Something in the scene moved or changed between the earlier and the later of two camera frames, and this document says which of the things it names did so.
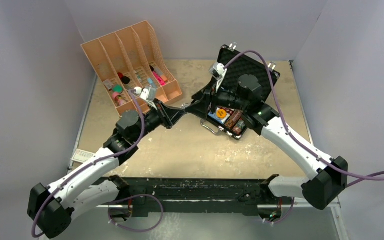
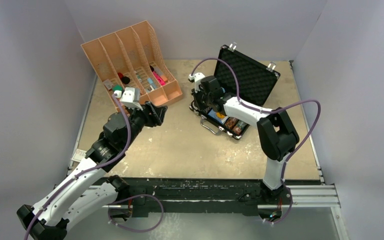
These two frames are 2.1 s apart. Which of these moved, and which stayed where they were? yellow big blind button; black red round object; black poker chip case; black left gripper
Moved: black left gripper
Stayed: black red round object; black poker chip case; yellow big blind button
